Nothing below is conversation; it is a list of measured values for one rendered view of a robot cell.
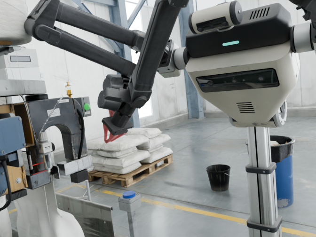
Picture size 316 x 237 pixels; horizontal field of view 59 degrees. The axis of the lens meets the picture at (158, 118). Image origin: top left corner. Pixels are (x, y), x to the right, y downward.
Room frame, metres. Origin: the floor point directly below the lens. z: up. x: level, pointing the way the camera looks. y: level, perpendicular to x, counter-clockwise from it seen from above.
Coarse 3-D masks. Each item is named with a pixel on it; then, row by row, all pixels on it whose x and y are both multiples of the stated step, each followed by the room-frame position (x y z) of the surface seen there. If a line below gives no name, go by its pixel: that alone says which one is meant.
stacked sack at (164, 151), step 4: (164, 148) 4.58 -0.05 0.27; (168, 148) 4.58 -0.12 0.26; (152, 152) 4.38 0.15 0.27; (156, 152) 4.38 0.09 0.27; (160, 152) 4.40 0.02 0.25; (164, 152) 4.43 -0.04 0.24; (168, 152) 4.52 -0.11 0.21; (172, 152) 4.61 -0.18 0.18; (152, 156) 4.22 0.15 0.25; (156, 156) 4.27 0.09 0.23; (160, 156) 4.35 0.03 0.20; (164, 156) 4.44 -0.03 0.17; (144, 160) 4.22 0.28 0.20; (148, 160) 4.18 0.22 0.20; (152, 160) 4.19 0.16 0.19
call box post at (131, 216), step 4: (128, 212) 1.26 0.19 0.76; (132, 212) 1.26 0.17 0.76; (128, 216) 1.26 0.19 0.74; (132, 216) 1.26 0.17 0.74; (128, 220) 1.27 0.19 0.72; (132, 220) 1.25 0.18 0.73; (132, 224) 1.25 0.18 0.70; (136, 224) 1.27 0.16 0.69; (132, 228) 1.26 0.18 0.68; (136, 228) 1.27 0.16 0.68; (132, 232) 1.26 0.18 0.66; (136, 232) 1.27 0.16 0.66; (132, 236) 1.26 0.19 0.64; (136, 236) 1.26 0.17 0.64
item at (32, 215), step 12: (36, 192) 1.21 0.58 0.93; (48, 192) 1.16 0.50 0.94; (24, 204) 1.27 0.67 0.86; (36, 204) 1.22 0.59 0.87; (48, 204) 1.17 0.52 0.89; (24, 216) 1.21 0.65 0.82; (36, 216) 1.17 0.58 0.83; (60, 216) 1.12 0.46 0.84; (72, 216) 1.17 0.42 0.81; (24, 228) 1.20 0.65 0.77; (36, 228) 1.14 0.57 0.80; (48, 228) 1.09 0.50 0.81; (60, 228) 1.08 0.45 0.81; (72, 228) 1.11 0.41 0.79
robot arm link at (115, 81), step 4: (108, 76) 1.07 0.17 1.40; (112, 76) 1.06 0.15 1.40; (116, 76) 1.07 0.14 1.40; (120, 76) 1.09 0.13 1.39; (124, 76) 1.11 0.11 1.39; (104, 80) 1.08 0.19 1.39; (108, 80) 1.06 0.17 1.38; (112, 80) 1.06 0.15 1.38; (116, 80) 1.07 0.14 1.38; (120, 80) 1.08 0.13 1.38; (104, 84) 1.08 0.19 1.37; (108, 84) 1.06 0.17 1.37; (112, 84) 1.05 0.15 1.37; (116, 84) 1.07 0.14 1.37; (120, 84) 1.08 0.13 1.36; (116, 88) 1.07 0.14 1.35
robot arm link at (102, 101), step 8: (104, 88) 0.87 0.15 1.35; (112, 88) 0.88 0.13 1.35; (120, 88) 0.89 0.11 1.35; (128, 88) 0.91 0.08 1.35; (104, 96) 0.85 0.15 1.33; (112, 96) 0.85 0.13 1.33; (120, 96) 0.87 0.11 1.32; (128, 96) 0.89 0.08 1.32; (144, 96) 0.85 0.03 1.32; (104, 104) 0.86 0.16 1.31; (112, 104) 0.87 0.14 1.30; (136, 104) 0.86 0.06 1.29; (144, 104) 0.87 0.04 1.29
